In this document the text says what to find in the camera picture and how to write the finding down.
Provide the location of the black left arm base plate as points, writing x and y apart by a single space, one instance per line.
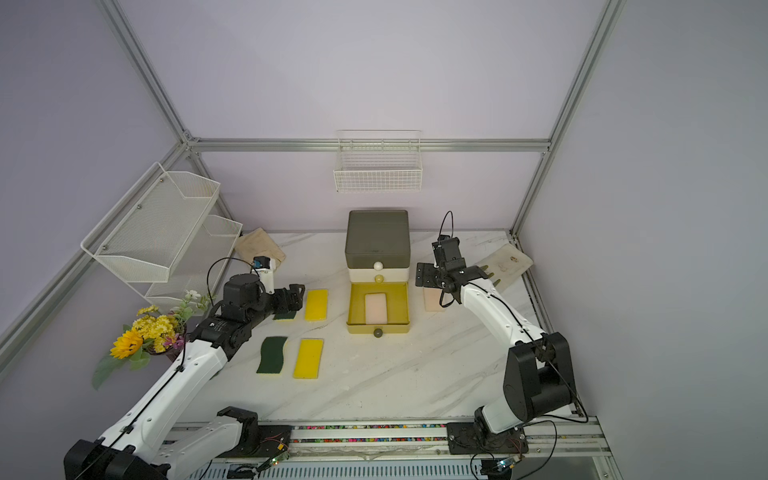
264 441

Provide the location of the green yellow sponge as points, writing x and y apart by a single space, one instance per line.
272 356
290 315

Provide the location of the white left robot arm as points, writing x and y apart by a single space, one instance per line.
134 448

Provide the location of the white mesh two-tier shelf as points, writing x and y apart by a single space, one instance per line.
165 237

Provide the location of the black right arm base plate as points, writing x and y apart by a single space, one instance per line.
465 438

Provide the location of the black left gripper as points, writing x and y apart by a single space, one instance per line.
296 298

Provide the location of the yellow sunflower bouquet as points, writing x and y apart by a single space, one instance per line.
154 332

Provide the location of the beige work glove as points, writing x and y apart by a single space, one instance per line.
258 244

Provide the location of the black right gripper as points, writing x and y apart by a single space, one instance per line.
425 275

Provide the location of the yellow bottom drawer grey knob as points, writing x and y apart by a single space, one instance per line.
397 306

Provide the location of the olive white yellow drawer cabinet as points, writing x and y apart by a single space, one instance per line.
378 234

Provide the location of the white wire wall basket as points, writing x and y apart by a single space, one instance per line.
378 161

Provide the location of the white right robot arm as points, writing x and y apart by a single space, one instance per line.
538 376

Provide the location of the pink sponge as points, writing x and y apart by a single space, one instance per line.
432 300
376 312

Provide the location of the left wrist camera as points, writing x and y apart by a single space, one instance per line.
265 267

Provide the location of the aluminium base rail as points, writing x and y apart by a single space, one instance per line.
419 450

